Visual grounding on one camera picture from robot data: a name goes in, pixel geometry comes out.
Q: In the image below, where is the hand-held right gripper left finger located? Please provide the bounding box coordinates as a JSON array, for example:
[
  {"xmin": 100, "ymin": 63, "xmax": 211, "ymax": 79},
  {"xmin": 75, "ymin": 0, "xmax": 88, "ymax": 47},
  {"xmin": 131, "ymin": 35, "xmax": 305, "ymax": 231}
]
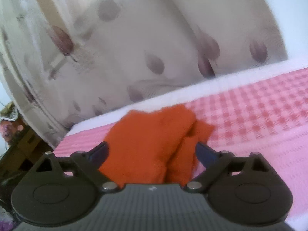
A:
[{"xmin": 30, "ymin": 141, "xmax": 121, "ymax": 193}]

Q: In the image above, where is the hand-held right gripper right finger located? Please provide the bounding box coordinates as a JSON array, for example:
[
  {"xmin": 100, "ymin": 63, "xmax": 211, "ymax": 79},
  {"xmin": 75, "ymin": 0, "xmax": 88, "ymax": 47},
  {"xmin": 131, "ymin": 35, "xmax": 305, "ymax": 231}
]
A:
[{"xmin": 184, "ymin": 142, "xmax": 274, "ymax": 193}]

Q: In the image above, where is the orange small garment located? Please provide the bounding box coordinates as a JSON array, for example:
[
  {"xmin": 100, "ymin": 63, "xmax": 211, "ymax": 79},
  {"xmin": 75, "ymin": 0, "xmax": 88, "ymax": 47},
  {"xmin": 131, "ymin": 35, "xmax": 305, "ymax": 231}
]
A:
[{"xmin": 99, "ymin": 104, "xmax": 215, "ymax": 188}]

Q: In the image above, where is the pink checked blanket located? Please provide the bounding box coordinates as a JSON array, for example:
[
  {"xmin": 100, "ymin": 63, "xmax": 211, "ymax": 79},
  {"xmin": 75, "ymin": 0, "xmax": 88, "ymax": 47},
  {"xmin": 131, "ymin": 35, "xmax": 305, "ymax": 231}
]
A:
[{"xmin": 54, "ymin": 55, "xmax": 308, "ymax": 225}]

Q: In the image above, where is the brown cardboard box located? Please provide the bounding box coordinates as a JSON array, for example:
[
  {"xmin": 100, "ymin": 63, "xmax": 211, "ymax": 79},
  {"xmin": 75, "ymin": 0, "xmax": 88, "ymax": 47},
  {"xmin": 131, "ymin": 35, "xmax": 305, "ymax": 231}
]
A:
[{"xmin": 13, "ymin": 127, "xmax": 50, "ymax": 165}]

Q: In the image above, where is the pink artificial flower bunch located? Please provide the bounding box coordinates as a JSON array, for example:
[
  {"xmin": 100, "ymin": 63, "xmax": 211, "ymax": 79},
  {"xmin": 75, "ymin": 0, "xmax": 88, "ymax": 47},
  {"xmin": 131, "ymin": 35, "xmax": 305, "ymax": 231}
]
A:
[{"xmin": 0, "ymin": 102, "xmax": 25, "ymax": 148}]

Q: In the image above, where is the beige floral print curtain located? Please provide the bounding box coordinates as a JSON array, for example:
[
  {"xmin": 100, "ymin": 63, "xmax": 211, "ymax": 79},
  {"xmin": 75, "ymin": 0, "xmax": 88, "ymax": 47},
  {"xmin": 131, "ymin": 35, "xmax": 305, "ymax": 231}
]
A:
[{"xmin": 0, "ymin": 0, "xmax": 290, "ymax": 148}]

